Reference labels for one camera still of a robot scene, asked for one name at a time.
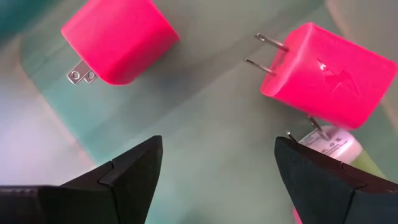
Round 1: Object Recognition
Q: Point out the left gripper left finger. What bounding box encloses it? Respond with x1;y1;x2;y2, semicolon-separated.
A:
0;134;164;224

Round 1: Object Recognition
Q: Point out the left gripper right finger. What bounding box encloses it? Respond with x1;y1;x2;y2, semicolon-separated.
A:
274;136;398;224

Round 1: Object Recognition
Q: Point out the light green charger white face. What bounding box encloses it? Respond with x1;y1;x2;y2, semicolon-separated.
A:
285;114;388;180

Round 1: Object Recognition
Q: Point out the pink wall charger bolt emblem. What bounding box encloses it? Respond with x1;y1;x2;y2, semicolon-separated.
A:
244;21;398;131

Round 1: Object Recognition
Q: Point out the plain pink wall charger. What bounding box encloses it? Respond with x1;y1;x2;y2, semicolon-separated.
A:
60;0;181;86

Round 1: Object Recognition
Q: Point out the teal translucent plastic bin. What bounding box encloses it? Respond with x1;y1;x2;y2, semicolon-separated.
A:
0;0;398;224

